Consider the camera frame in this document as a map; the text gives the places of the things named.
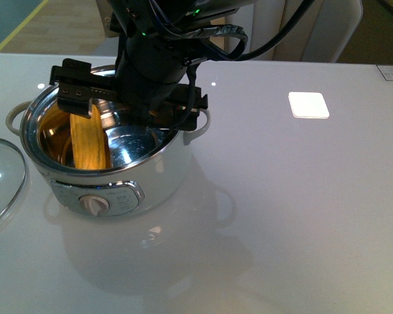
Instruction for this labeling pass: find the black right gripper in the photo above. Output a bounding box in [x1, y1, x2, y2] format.
[50, 37, 208, 131]

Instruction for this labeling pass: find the yellow corn cob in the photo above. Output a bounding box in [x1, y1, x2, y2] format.
[70, 104, 111, 170]

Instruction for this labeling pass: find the glass pot lid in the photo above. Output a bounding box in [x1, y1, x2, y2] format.
[0, 138, 27, 219]

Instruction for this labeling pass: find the white electric cooking pot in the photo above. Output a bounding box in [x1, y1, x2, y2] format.
[6, 85, 206, 217]

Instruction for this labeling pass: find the beige chair middle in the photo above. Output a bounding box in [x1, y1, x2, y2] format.
[224, 0, 364, 63]

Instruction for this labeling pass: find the black cable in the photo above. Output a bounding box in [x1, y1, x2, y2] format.
[215, 0, 315, 61]

